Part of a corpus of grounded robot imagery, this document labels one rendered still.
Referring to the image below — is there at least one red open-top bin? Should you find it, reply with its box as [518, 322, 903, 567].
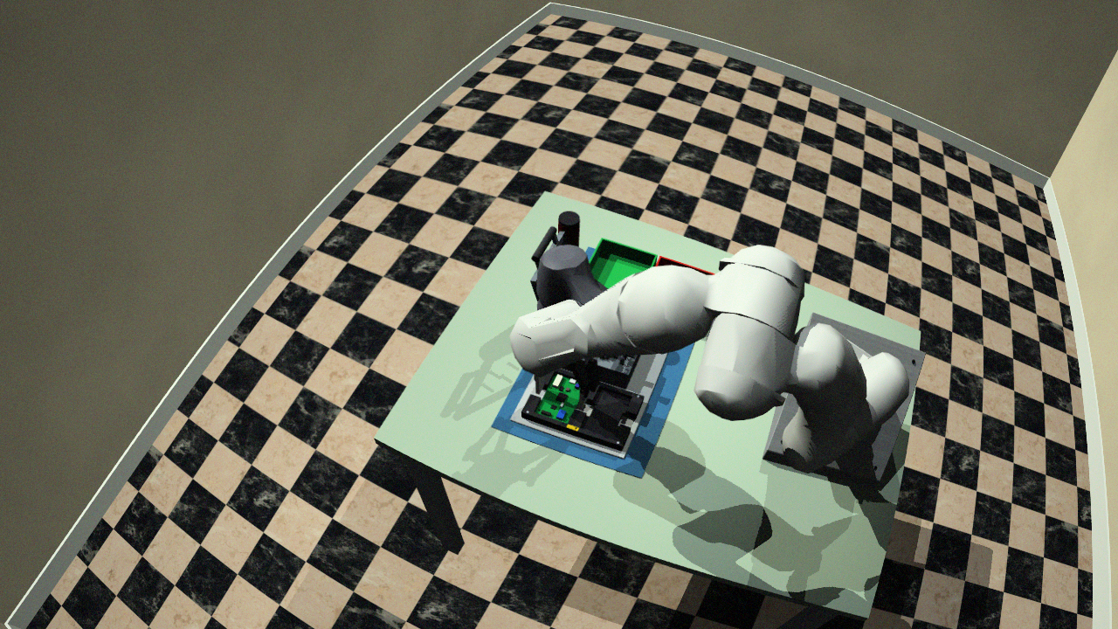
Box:
[656, 256, 714, 275]

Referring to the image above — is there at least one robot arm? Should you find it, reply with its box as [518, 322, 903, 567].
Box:
[510, 245, 909, 473]

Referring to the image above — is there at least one green circuit board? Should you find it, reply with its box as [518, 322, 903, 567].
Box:
[536, 374, 581, 425]

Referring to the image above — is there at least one green open-top bin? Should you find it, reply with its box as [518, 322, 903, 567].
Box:
[589, 238, 659, 288]

